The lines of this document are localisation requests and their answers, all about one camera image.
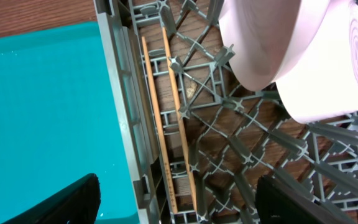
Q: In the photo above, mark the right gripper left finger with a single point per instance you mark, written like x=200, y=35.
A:
x=77, y=203

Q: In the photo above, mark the teal serving tray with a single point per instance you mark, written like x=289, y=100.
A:
x=58, y=122

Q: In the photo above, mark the pink bowl with food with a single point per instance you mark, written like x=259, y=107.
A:
x=324, y=82

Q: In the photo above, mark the wooden chopstick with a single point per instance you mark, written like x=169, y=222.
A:
x=180, y=122
x=158, y=123

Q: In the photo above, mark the white plate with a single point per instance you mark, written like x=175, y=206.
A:
x=268, y=37

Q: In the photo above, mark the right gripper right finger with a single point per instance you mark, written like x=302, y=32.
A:
x=278, y=204

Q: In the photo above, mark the grey dishwasher rack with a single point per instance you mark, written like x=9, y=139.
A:
x=234, y=135

